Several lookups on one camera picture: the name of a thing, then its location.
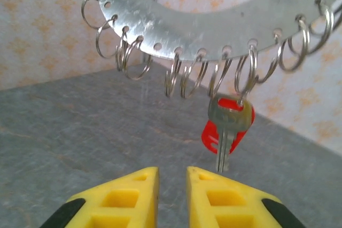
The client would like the red plastic key tag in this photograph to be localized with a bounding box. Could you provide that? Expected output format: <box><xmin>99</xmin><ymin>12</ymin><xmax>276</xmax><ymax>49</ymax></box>
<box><xmin>200</xmin><ymin>97</ymin><xmax>257</xmax><ymax>155</ymax></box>

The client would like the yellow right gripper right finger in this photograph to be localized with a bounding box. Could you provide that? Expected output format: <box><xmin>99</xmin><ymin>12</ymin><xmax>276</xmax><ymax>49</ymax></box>
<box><xmin>186</xmin><ymin>166</ymin><xmax>307</xmax><ymax>228</ymax></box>

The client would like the silver chain with yellow ends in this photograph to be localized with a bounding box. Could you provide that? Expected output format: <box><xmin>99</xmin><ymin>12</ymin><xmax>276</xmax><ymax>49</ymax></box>
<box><xmin>95</xmin><ymin>0</ymin><xmax>342</xmax><ymax>62</ymax></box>

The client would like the silver metal key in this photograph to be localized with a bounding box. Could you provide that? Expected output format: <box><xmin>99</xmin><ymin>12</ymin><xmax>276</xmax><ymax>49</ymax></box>
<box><xmin>207</xmin><ymin>95</ymin><xmax>253</xmax><ymax>173</ymax></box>

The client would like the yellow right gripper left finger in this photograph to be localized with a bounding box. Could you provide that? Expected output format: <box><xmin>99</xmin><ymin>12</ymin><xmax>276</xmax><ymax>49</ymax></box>
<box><xmin>40</xmin><ymin>166</ymin><xmax>160</xmax><ymax>228</ymax></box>

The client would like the silver split key ring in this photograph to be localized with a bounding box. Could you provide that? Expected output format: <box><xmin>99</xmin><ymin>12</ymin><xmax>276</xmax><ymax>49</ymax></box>
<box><xmin>115</xmin><ymin>26</ymin><xmax>132</xmax><ymax>73</ymax></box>
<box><xmin>180</xmin><ymin>49</ymin><xmax>209</xmax><ymax>99</ymax></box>
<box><xmin>81</xmin><ymin>0</ymin><xmax>111</xmax><ymax>30</ymax></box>
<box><xmin>164</xmin><ymin>48</ymin><xmax>183</xmax><ymax>98</ymax></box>
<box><xmin>95</xmin><ymin>15</ymin><xmax>119</xmax><ymax>59</ymax></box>
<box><xmin>207</xmin><ymin>46</ymin><xmax>234</xmax><ymax>98</ymax></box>
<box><xmin>121</xmin><ymin>35</ymin><xmax>153</xmax><ymax>81</ymax></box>
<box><xmin>308</xmin><ymin>0</ymin><xmax>335</xmax><ymax>54</ymax></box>
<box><xmin>278</xmin><ymin>15</ymin><xmax>311</xmax><ymax>73</ymax></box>
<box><xmin>234</xmin><ymin>40</ymin><xmax>259</xmax><ymax>96</ymax></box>
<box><xmin>255</xmin><ymin>29</ymin><xmax>283</xmax><ymax>84</ymax></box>

